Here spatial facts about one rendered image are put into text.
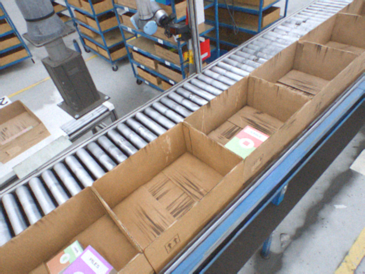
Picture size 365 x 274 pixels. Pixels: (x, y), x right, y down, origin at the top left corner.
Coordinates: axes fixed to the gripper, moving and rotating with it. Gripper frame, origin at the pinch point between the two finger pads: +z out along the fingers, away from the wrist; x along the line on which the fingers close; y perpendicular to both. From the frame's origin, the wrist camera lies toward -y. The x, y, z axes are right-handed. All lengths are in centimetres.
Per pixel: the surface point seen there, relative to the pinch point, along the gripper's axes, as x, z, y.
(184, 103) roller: 29.9, 37.2, 3.7
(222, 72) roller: -9.5, 32.9, 5.1
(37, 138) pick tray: 106, 2, 22
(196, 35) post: 0.1, 9.2, -11.2
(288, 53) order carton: -8, 58, -41
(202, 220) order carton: 82, 87, -48
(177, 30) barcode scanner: 12.0, 3.3, -15.0
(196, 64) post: 2.2, 19.0, 4.9
